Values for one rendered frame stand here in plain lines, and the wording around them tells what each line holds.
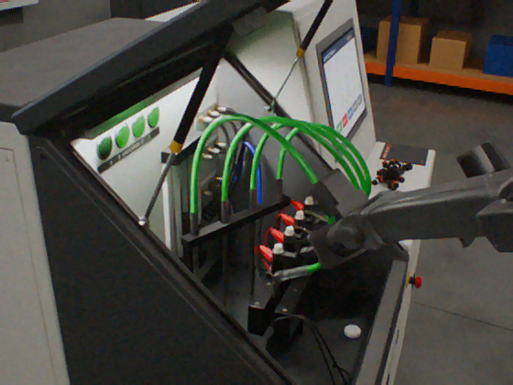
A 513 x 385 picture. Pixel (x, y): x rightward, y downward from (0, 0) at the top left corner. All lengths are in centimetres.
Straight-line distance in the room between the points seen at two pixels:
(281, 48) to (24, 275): 80
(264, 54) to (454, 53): 506
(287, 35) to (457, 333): 186
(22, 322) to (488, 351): 215
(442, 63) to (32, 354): 572
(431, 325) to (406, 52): 411
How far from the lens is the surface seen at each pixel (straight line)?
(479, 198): 58
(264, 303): 133
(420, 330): 290
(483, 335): 297
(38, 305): 118
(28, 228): 109
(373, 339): 131
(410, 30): 651
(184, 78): 129
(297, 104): 151
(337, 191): 89
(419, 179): 198
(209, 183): 156
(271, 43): 149
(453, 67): 651
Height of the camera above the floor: 179
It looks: 27 degrees down
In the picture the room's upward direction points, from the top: 1 degrees clockwise
